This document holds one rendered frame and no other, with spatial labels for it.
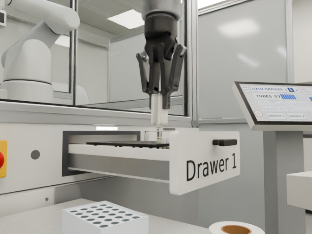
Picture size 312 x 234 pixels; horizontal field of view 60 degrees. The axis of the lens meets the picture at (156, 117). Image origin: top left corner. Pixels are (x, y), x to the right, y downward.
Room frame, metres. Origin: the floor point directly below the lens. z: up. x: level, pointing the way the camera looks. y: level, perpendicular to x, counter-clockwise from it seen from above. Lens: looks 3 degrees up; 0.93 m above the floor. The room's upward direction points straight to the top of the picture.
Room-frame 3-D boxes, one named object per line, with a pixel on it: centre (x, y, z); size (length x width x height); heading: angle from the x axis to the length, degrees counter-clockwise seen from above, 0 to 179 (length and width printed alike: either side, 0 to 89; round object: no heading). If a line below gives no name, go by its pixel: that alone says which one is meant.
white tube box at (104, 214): (0.44, 0.08, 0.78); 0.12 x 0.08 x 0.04; 42
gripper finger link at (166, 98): (0.59, -0.03, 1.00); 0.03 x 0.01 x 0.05; 52
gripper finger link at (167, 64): (0.59, -0.02, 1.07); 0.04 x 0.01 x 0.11; 142
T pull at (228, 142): (0.57, -0.14, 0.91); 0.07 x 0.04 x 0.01; 142
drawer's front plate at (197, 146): (0.58, -0.12, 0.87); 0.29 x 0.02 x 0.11; 142
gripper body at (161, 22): (0.60, -0.01, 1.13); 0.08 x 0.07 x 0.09; 52
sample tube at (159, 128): (0.60, -0.01, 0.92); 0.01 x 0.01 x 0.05
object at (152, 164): (0.71, 0.05, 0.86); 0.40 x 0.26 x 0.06; 52
